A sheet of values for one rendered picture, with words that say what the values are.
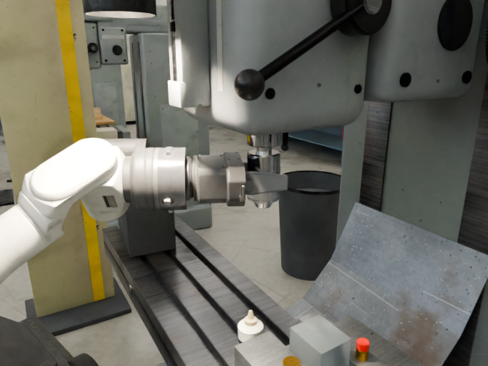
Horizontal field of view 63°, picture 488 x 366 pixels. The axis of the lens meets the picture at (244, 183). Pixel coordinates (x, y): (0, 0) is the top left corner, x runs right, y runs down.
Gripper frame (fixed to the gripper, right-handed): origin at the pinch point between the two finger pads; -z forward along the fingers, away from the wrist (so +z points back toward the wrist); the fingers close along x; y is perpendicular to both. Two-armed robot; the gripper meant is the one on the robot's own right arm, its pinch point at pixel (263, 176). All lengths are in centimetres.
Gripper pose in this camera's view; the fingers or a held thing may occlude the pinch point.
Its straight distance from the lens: 58.0
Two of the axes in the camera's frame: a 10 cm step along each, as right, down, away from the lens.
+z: -10.0, 0.2, -1.0
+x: -1.0, -3.0, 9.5
